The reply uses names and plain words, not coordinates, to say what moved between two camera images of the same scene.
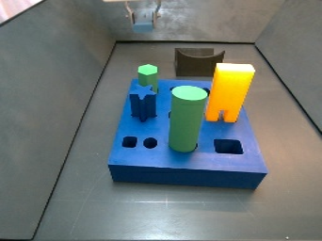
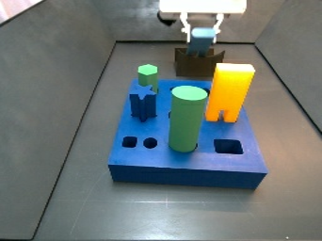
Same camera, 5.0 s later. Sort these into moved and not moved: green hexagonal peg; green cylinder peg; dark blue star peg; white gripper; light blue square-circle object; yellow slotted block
Moved: light blue square-circle object; white gripper
Not moved: dark blue star peg; yellow slotted block; green cylinder peg; green hexagonal peg
